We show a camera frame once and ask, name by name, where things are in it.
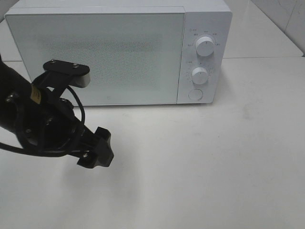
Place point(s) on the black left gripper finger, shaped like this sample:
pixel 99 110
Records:
pixel 95 148

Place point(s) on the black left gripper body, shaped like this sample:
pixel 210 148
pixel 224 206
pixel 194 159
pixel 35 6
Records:
pixel 49 125

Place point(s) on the white round door button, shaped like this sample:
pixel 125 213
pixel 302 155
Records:
pixel 195 94

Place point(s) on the white round knob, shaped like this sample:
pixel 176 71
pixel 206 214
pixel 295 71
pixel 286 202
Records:
pixel 199 75
pixel 205 46

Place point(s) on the white microwave door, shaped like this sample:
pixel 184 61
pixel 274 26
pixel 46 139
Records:
pixel 133 58

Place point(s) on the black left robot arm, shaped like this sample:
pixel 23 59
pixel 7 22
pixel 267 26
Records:
pixel 12 87

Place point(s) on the white microwave oven body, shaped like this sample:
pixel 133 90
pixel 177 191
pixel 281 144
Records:
pixel 201 18

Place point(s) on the left silver black wrist camera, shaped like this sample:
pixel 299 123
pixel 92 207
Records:
pixel 59 75

